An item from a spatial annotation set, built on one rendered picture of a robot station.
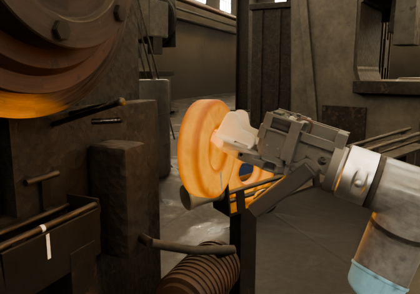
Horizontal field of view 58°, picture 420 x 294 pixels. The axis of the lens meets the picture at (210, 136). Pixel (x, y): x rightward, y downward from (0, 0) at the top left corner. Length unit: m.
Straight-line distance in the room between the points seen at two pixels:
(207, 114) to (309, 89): 2.62
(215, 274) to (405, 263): 0.44
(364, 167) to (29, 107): 0.46
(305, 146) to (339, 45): 2.58
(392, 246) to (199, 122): 0.30
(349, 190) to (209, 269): 0.43
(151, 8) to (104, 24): 7.95
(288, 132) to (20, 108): 0.37
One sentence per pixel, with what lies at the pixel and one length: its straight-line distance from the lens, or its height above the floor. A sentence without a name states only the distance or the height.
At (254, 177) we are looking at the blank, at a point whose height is 0.68.
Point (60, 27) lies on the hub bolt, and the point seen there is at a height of 1.00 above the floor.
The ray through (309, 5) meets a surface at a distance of 3.23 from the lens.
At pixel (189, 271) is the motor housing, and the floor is 0.53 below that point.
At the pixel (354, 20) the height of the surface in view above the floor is 1.32.
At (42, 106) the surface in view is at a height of 0.90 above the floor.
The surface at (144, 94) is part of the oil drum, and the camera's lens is 3.26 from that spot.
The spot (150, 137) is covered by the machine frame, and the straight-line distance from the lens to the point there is 1.01.
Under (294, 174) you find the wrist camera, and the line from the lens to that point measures 0.54.
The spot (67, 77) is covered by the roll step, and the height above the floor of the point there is 0.94.
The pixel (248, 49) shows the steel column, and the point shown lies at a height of 1.48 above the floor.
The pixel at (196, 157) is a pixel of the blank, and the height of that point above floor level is 0.83.
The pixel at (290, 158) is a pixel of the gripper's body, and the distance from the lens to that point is 0.53.
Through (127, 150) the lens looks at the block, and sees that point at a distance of 0.76.
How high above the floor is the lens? 0.94
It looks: 10 degrees down
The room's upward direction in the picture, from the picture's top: straight up
